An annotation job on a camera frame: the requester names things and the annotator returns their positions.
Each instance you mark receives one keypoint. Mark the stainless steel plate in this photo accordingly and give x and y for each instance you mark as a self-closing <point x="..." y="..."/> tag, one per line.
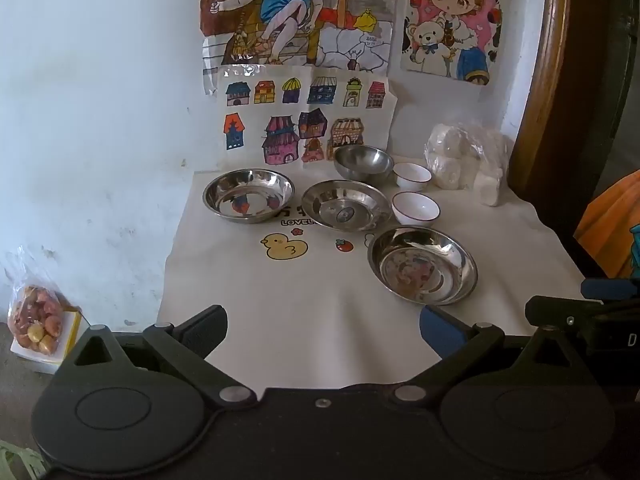
<point x="345" y="206"/>
<point x="422" y="266"/>
<point x="247" y="195"/>

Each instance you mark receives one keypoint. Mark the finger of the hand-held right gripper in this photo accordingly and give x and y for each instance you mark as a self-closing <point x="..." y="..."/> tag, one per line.
<point x="555" y="310"/>
<point x="607" y="289"/>

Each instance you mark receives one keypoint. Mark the clear plastic bag white rolls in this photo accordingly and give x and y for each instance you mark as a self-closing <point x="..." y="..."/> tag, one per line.
<point x="455" y="155"/>

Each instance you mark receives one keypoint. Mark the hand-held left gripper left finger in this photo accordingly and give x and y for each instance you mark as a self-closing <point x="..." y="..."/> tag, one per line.
<point x="202" y="327"/>

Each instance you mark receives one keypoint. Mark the stainless steel bowl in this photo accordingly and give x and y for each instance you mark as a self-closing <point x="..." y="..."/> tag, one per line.
<point x="362" y="162"/>

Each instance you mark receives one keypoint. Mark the clear bag of fruit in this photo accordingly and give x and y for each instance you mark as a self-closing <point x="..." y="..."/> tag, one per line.
<point x="35" y="317"/>

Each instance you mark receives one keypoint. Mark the coloured houses drawing sheet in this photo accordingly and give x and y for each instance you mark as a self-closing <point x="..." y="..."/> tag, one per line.
<point x="250" y="115"/>

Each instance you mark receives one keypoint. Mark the wall poster with teddy bear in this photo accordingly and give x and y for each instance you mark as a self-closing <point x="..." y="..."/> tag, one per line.
<point x="450" y="20"/>

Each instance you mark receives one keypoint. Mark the white wrapped bundle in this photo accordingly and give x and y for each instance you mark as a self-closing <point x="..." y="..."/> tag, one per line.
<point x="491" y="187"/>

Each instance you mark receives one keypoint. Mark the brown wooden furniture frame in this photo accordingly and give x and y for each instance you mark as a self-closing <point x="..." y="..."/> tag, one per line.
<point x="550" y="60"/>

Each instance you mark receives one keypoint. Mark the green plastic object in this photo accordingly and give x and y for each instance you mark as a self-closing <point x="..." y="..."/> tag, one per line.
<point x="17" y="462"/>

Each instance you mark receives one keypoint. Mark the white red-rimmed bowl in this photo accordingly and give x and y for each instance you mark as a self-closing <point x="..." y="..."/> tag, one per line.
<point x="415" y="207"/>
<point x="411" y="176"/>

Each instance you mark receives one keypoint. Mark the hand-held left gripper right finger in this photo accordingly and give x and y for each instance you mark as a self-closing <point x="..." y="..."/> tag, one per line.
<point x="437" y="330"/>

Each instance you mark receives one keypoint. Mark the white and yellow box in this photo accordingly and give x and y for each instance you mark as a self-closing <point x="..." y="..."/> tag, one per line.
<point x="75" y="325"/>

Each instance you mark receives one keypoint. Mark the white printed tablecloth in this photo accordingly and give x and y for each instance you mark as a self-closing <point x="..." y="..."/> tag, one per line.
<point x="310" y="280"/>

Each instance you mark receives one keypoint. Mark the wall poster with fan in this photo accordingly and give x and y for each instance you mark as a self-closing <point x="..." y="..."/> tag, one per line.
<point x="300" y="10"/>

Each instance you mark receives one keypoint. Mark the orange cloth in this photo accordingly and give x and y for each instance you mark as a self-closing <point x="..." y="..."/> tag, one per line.
<point x="610" y="225"/>

